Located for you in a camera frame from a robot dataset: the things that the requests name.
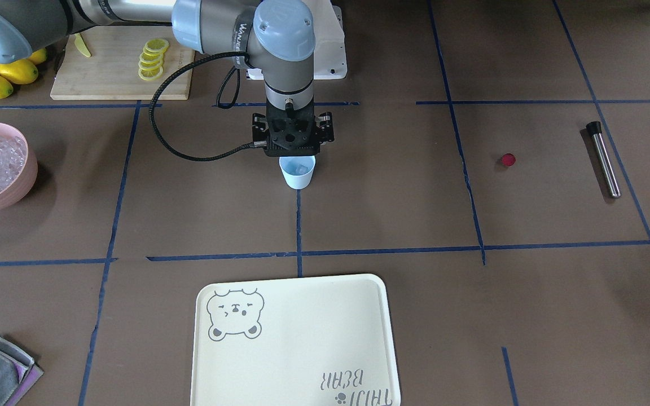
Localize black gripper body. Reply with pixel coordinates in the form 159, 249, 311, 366
251, 101, 335, 157

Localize pink bowl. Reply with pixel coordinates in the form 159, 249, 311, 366
0, 123, 38, 210

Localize light blue plastic cup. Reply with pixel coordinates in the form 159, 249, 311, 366
279, 155, 317, 190

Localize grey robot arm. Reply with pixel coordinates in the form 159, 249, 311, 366
0, 1, 335, 162

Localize lemon slice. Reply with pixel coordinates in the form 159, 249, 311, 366
143, 38, 170, 55
138, 59, 164, 71
138, 66, 164, 81
139, 51, 163, 64

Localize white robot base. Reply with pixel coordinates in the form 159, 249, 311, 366
246, 6, 348, 81

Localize bamboo cutting board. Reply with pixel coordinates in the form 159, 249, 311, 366
51, 25, 195, 100

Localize steel muddler black tip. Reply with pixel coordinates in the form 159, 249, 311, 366
585, 121, 621, 200

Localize clear ice cube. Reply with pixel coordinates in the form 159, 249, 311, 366
294, 164, 310, 176

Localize red strawberry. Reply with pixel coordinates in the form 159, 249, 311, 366
500, 153, 516, 167

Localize yellow-green plastic knife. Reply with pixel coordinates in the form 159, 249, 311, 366
74, 33, 92, 58

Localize cream bear serving tray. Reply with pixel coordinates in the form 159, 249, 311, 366
189, 274, 402, 405

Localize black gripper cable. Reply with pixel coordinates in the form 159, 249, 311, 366
148, 52, 269, 163

